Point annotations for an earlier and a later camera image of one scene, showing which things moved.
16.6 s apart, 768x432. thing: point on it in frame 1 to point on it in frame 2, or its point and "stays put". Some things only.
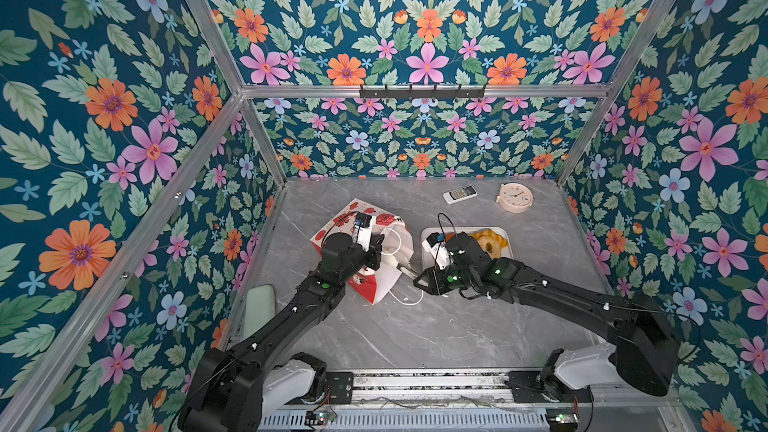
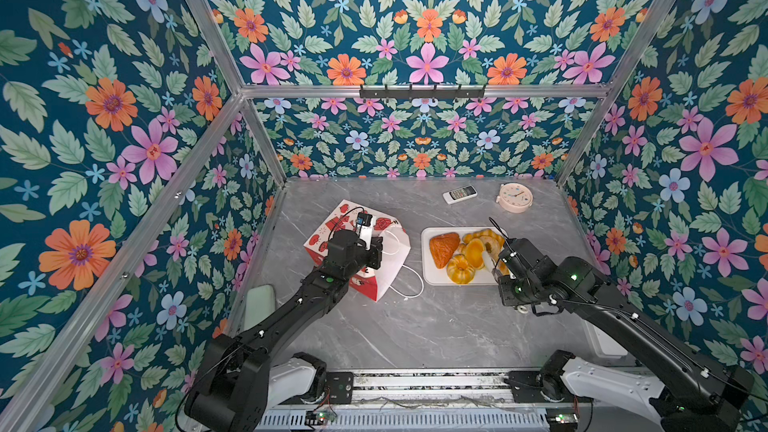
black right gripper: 432,279 to 507,300
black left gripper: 375,252 stays put
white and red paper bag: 373,229 stays put
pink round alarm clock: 514,197 stays put
